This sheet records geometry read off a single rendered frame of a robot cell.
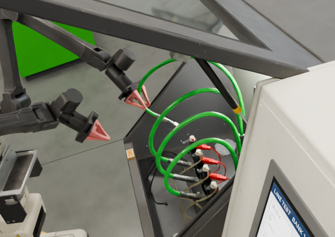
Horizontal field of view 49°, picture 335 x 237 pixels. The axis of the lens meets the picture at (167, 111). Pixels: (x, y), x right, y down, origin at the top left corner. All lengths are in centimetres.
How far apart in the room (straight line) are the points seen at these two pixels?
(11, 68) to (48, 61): 303
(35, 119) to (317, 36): 85
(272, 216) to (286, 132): 19
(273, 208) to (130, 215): 190
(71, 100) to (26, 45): 340
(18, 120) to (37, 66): 352
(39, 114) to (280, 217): 75
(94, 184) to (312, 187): 239
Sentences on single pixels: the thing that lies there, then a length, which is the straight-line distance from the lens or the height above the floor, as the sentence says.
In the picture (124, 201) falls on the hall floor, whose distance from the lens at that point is 275.
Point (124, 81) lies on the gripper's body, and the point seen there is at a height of 133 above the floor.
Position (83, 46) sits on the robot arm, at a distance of 141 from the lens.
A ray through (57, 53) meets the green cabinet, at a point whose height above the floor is 23.
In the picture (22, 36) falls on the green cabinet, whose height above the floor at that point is 55.
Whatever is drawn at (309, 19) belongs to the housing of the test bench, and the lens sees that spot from 126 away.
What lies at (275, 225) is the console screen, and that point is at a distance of 84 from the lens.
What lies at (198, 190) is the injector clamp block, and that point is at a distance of 138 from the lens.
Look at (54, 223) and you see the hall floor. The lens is 283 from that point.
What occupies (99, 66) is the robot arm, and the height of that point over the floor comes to 140.
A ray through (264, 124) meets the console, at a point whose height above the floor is 149.
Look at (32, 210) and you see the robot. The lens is 181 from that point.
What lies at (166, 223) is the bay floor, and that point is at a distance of 150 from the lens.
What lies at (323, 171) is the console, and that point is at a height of 152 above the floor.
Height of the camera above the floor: 201
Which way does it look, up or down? 35 degrees down
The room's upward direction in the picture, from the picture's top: 12 degrees counter-clockwise
